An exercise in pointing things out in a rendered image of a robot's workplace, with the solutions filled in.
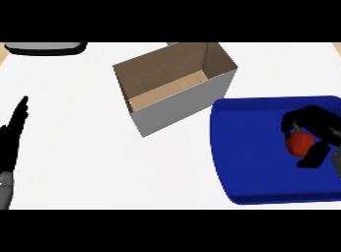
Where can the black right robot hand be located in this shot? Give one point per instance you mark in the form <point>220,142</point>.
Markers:
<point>323,122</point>

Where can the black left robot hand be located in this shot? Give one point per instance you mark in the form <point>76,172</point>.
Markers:
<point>6,147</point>

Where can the red bell pepper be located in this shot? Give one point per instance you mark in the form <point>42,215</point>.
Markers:
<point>300,142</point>

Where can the blue tray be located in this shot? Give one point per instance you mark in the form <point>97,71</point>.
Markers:
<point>255,154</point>

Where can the open cardboard box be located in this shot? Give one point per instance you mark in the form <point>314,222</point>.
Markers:
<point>175,85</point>

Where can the black and grey appliance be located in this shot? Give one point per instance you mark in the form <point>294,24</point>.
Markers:
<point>45,48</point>

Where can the small grey object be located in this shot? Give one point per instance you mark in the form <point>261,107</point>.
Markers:
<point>172,43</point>

